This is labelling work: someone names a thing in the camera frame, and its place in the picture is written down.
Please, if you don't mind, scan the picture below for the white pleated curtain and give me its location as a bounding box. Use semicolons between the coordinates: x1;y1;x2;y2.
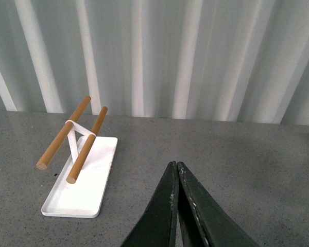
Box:
0;1;309;125

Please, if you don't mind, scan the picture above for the white rack with wooden bars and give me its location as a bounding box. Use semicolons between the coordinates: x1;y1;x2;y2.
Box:
36;96;118;218

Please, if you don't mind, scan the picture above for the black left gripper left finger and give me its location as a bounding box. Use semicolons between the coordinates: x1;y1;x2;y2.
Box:
122;161;179;246

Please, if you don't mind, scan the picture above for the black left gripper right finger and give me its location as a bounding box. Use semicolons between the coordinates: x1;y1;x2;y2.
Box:
177;162;258;246

